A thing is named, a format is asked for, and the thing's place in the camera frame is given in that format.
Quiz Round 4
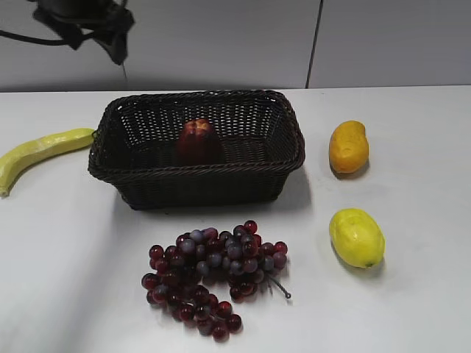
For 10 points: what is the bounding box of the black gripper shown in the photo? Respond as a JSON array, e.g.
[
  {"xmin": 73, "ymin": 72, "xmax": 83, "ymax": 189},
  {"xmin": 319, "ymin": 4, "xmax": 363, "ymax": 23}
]
[{"xmin": 32, "ymin": 0, "xmax": 135, "ymax": 65}]

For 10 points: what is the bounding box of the red apple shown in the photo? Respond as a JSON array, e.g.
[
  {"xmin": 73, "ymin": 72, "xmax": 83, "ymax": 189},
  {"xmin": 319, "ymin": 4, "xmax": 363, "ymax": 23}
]
[{"xmin": 176, "ymin": 118, "xmax": 223, "ymax": 165}]

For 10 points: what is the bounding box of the black wicker basket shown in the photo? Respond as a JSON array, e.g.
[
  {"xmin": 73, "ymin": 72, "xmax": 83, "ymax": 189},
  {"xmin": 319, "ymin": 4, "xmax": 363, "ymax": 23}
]
[{"xmin": 88, "ymin": 90, "xmax": 305, "ymax": 210}]

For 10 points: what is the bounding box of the yellow banana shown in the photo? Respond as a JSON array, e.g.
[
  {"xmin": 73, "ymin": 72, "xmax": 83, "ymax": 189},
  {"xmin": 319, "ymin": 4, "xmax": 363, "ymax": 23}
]
[{"xmin": 1, "ymin": 128, "xmax": 95, "ymax": 198}]

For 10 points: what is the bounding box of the orange mango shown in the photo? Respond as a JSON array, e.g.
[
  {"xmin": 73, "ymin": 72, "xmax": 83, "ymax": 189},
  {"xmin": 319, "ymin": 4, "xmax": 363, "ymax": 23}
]
[{"xmin": 329, "ymin": 121, "xmax": 369, "ymax": 174}]

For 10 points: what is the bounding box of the red grape bunch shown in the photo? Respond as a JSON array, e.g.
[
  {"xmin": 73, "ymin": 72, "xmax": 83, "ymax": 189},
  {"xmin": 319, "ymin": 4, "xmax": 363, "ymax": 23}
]
[{"xmin": 141, "ymin": 220, "xmax": 291, "ymax": 342}]

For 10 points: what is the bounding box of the yellow lemon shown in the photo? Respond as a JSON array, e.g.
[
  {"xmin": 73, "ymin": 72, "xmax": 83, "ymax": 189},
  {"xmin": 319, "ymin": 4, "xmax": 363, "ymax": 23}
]
[{"xmin": 329, "ymin": 208, "xmax": 385, "ymax": 269}]

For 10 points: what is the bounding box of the black cable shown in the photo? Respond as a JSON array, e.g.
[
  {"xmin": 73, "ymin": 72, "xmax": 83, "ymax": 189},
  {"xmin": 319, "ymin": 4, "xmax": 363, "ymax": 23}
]
[{"xmin": 0, "ymin": 29, "xmax": 97, "ymax": 47}]

